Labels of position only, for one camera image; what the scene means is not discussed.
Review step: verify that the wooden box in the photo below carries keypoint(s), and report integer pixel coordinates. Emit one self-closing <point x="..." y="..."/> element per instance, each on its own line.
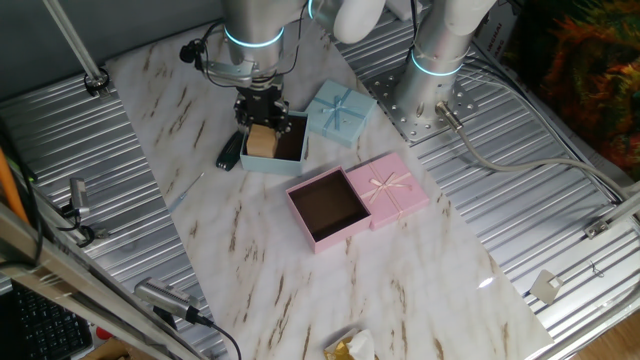
<point x="112" y="351"/>

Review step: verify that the open pink gift box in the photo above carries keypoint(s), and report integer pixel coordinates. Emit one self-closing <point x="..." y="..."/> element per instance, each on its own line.
<point x="330" y="242"/>

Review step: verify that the orange pole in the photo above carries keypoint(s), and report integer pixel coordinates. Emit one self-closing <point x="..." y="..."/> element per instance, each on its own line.
<point x="9" y="185"/>

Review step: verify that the aluminium pole with clamp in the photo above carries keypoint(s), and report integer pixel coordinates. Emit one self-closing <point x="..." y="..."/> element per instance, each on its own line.
<point x="75" y="45"/>

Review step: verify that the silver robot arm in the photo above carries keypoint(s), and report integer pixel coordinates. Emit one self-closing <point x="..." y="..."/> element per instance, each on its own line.
<point x="435" y="55"/>

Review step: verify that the marble pattern table mat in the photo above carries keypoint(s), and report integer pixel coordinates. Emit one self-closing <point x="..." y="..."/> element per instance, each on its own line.
<point x="300" y="300"/>

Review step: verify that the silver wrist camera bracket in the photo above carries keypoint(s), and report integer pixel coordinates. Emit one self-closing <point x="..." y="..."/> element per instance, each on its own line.
<point x="227" y="70"/>

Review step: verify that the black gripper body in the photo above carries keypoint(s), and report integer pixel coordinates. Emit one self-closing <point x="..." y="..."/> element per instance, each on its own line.
<point x="262" y="107"/>

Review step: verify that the black keyboard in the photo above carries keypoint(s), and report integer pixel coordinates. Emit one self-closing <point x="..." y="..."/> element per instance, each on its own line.
<point x="45" y="330"/>

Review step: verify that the white printed board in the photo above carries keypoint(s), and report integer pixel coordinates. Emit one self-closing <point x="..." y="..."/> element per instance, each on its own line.
<point x="500" y="30"/>

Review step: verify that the open light blue gift box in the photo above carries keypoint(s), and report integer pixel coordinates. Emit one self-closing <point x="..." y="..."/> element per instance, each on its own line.
<point x="270" y="166"/>

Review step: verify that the ribbed silver camera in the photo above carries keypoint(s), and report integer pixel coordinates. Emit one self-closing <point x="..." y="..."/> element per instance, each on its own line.
<point x="165" y="296"/>

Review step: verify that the white paper tag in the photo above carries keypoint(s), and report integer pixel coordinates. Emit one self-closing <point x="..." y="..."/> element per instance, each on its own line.
<point x="545" y="287"/>

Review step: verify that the small grey camera on mount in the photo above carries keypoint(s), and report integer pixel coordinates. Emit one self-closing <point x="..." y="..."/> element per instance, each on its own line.
<point x="79" y="192"/>

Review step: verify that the aluminium frame bar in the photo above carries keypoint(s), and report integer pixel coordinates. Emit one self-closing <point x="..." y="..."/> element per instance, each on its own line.
<point x="50" y="270"/>

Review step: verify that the black folding hex key set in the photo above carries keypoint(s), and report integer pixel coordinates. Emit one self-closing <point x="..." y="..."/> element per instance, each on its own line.
<point x="227" y="157"/>

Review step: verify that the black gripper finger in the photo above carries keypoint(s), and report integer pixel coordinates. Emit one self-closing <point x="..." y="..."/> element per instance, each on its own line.
<point x="242" y="126"/>
<point x="283" y="127"/>

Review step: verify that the wooden cube block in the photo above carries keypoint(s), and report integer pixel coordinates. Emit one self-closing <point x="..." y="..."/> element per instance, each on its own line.
<point x="261" y="141"/>

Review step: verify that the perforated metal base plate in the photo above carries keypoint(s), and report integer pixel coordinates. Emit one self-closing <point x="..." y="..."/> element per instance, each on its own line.
<point x="420" y="127"/>

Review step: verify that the light blue lid with ribbon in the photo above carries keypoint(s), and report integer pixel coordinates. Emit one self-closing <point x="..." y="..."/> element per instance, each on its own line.
<point x="350" y="125"/>

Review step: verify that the pink box lid with ribbon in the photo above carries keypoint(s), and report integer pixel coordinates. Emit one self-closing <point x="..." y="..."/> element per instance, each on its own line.
<point x="400" y="205"/>

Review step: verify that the clear plastic pipette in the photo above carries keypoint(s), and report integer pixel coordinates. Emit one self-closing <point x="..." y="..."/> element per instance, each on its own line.
<point x="180" y="200"/>

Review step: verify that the colourful patterned cloth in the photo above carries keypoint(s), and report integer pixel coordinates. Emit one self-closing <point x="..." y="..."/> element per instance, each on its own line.
<point x="590" y="75"/>

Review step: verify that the aluminium bar with bracket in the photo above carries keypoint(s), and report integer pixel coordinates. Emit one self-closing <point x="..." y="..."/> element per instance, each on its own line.
<point x="597" y="229"/>

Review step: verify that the gold pack with white tissue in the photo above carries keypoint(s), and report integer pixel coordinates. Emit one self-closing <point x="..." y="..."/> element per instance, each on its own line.
<point x="360" y="347"/>

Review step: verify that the emergency stop button box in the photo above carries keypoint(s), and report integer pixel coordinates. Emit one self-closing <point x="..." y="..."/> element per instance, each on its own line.
<point x="102" y="333"/>

